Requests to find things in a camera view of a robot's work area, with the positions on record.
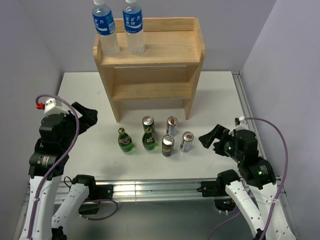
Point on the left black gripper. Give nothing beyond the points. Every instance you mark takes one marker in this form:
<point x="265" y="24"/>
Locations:
<point x="88" y="118"/>

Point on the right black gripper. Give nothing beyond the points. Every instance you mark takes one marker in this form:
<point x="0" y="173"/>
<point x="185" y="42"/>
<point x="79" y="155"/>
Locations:
<point x="219" y="132"/>

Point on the silver blue can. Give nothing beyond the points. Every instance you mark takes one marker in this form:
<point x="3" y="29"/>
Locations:
<point x="186" y="141"/>
<point x="171" y="125"/>

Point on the green glass bottle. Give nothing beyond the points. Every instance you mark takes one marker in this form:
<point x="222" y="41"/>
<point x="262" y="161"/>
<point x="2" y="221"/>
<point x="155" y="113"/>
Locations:
<point x="124" y="140"/>
<point x="148" y="139"/>

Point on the black gold can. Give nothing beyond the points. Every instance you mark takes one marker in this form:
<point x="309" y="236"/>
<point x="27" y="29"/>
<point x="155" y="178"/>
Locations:
<point x="148" y="121"/>
<point x="168" y="143"/>

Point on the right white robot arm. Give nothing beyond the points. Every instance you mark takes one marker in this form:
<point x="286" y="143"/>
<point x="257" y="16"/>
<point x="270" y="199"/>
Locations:
<point x="253" y="187"/>

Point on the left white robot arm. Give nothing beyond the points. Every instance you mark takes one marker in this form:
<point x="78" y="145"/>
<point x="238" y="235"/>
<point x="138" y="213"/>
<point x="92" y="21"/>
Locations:
<point x="46" y="167"/>

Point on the wooden two-tier shelf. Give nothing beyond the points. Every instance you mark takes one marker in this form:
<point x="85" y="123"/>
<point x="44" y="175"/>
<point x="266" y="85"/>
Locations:
<point x="169" y="67"/>

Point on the left water bottle blue label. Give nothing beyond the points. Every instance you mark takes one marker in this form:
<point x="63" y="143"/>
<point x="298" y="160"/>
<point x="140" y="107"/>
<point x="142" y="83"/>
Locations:
<point x="105" y="27"/>

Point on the water bottle blue label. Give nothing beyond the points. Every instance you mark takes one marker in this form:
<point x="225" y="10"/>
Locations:
<point x="133" y="26"/>
<point x="105" y="27"/>

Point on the right water bottle blue label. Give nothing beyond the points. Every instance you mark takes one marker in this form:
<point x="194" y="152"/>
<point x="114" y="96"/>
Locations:
<point x="133" y="26"/>

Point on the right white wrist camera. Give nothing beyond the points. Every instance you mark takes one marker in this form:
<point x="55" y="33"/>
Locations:
<point x="240" y="124"/>

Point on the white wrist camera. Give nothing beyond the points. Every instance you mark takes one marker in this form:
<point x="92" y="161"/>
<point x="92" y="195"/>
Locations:
<point x="240" y="124"/>
<point x="51" y="106"/>

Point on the right side aluminium rail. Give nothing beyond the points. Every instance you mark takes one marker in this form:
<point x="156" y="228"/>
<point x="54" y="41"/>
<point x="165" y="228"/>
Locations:
<point x="246" y="109"/>

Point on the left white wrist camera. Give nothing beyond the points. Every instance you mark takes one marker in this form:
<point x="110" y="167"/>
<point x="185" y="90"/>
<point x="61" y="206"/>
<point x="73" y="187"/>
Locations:
<point x="51" y="106"/>

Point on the aluminium mounting rail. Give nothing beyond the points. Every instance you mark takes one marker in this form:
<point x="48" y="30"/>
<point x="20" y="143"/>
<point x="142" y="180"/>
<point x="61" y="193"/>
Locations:
<point x="155" y="190"/>

